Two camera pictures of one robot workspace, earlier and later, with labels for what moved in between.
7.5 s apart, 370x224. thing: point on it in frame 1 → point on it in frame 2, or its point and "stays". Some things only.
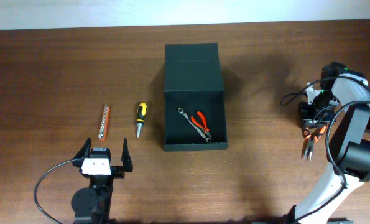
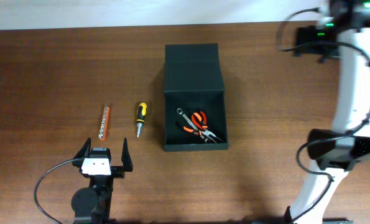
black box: (193, 81) stays
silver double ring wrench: (181, 110) stays
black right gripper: (308, 119) → (311, 33)
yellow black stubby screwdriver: (141, 112) stays
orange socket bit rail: (104, 130) stays
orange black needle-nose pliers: (310, 136) → (203, 133)
